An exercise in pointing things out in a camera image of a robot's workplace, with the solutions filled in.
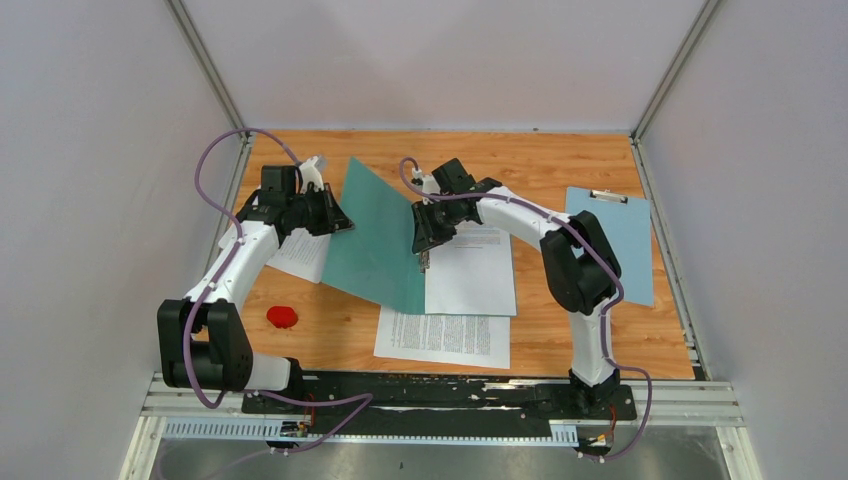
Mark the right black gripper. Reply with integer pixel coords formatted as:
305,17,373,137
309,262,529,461
413,196,462,254

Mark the aluminium frame rail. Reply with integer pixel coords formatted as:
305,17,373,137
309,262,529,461
142,372,744,447

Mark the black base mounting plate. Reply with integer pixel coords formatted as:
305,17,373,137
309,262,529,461
241,371,637,438

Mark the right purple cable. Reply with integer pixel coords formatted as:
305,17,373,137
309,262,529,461
398,156,655,464

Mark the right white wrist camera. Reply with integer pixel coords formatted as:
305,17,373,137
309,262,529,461
411,168,440,203

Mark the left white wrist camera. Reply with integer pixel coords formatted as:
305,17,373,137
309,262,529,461
298,155,327,194

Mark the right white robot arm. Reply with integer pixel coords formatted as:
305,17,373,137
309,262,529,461
399,157,623,418

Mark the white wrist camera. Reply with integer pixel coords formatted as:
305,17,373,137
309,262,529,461
411,168,440,203
298,155,327,194

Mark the printed paper sheet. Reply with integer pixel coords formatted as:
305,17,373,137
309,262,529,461
425,222,517,317
218,225,333,285
374,307,511,369

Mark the silver folder clip mechanism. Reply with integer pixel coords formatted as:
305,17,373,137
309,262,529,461
418,250,430,274

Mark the teal green folder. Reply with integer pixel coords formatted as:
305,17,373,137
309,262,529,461
321,157,425,315

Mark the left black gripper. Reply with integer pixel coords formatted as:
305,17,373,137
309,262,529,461
289,183,357,237

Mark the blue clipboard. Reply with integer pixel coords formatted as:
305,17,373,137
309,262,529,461
565,187,654,307

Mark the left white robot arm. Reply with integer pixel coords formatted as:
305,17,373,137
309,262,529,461
157,156,354,413

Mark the red small object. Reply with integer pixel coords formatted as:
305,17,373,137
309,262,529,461
266,305,299,329

